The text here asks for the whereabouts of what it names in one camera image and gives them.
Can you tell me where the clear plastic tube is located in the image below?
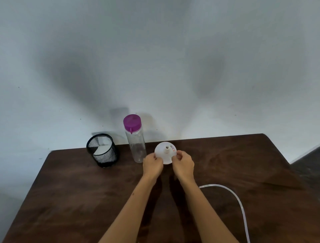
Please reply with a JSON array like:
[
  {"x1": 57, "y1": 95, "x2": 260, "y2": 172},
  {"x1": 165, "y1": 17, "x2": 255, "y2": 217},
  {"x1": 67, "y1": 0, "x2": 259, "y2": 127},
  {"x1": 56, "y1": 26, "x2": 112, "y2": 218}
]
[{"x1": 199, "y1": 184, "x2": 251, "y2": 243}]

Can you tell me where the white paper in holder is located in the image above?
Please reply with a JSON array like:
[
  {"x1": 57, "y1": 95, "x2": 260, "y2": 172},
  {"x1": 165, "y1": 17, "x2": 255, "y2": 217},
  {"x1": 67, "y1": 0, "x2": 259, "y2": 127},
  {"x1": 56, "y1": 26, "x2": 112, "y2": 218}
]
[{"x1": 93, "y1": 137, "x2": 112, "y2": 156}]

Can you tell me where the person's left forearm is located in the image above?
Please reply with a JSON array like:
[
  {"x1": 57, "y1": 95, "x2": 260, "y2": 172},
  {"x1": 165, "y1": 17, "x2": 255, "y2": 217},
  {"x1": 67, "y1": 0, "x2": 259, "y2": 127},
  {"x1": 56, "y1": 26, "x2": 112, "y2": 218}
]
[{"x1": 98, "y1": 174, "x2": 156, "y2": 243}]

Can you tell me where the clear bottle with purple lid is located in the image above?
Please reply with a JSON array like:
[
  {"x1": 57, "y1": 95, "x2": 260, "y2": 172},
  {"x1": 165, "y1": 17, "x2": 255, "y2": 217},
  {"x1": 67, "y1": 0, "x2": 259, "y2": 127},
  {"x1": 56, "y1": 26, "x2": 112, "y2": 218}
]
[{"x1": 123, "y1": 114, "x2": 147, "y2": 164}]

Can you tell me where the person's left hand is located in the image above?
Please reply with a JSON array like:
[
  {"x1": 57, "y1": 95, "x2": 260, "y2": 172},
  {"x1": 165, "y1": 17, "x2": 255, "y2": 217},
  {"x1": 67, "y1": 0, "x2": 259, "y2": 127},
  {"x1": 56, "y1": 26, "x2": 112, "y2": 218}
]
[{"x1": 142, "y1": 153, "x2": 164, "y2": 179}]

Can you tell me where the person's right hand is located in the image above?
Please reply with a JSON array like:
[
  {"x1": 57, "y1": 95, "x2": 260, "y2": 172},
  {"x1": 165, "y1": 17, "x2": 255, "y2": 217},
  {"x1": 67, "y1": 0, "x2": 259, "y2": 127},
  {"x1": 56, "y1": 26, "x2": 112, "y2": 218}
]
[{"x1": 171, "y1": 151, "x2": 195, "y2": 183}]

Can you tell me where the person's right forearm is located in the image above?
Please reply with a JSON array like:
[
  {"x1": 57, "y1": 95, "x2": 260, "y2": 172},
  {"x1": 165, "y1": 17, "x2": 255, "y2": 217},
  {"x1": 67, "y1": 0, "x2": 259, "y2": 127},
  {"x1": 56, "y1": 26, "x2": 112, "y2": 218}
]
[{"x1": 179, "y1": 179, "x2": 240, "y2": 243}]

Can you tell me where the black mesh pen holder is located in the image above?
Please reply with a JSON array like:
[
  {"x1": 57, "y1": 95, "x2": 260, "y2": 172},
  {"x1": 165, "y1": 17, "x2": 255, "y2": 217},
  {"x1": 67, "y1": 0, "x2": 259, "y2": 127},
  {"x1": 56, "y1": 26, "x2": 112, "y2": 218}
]
[{"x1": 86, "y1": 133, "x2": 119, "y2": 168}]

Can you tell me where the white plastic funnel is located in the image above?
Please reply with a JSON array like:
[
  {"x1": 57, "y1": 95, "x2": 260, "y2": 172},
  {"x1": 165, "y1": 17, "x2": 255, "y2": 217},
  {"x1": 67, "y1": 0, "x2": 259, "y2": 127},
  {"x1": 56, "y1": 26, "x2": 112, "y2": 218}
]
[{"x1": 154, "y1": 142, "x2": 178, "y2": 165}]

